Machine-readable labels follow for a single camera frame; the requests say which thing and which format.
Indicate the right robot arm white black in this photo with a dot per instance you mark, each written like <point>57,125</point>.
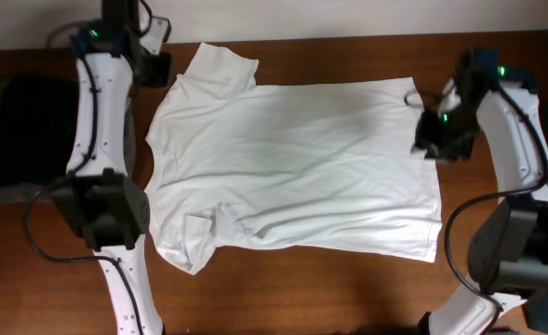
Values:
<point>507,259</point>

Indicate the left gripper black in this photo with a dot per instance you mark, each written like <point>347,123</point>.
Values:
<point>164,79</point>

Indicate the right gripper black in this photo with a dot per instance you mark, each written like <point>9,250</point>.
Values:
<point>424,137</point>

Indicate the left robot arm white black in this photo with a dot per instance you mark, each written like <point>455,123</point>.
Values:
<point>100,202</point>

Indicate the white robot print t-shirt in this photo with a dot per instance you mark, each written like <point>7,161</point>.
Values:
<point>241,165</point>

